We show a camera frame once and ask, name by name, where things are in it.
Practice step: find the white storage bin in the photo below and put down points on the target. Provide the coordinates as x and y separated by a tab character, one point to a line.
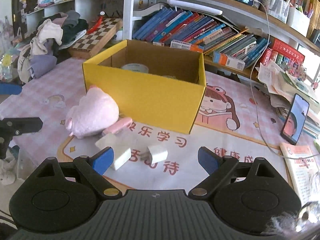
298	21

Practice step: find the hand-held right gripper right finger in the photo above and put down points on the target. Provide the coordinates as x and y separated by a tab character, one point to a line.
208	160

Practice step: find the pink plush toy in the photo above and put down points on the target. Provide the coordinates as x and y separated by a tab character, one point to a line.
95	112

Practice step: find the clear pen holders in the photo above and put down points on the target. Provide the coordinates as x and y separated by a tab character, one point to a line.
275	5

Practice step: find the row of leaning books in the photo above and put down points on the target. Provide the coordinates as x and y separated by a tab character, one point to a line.
175	25

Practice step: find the orange and white booklet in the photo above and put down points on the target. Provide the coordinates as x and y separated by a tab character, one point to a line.
300	165

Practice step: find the smartphone on desk stand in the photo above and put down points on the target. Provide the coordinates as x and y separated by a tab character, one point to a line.
295	120

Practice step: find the red boxed dictionary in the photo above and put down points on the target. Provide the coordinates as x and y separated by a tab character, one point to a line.
287	51

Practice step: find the pile of papers and books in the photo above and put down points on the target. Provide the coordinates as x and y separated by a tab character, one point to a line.
275	80

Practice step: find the yellow cardboard box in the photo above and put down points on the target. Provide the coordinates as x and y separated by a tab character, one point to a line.
150	100

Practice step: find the white desk lamp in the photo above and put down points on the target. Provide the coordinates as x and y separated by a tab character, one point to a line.
195	7

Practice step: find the cream white block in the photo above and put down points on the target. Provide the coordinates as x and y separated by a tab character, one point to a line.
120	152

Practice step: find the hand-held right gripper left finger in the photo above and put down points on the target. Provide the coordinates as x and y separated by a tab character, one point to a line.
103	160

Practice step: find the pink printed tablecloth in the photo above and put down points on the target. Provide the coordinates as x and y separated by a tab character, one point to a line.
225	140

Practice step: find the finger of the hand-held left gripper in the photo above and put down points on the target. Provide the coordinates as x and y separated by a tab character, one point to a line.
10	89
25	125

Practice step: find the small black box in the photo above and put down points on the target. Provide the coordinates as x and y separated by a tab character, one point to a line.
315	36

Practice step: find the white wall charger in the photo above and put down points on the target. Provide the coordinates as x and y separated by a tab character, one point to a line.
157	152

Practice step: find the wooden chessboard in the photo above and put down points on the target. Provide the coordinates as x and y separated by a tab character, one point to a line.
97	36

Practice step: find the orange and white box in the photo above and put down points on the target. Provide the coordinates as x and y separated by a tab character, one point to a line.
228	60

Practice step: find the flat orange white box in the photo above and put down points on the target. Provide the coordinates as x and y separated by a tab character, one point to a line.
183	45

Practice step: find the grey tape roll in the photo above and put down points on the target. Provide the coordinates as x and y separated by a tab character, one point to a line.
135	67

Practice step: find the pile of clothes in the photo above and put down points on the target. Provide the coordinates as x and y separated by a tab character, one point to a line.
47	35

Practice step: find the white bookshelf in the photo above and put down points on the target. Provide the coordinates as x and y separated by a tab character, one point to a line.
128	10

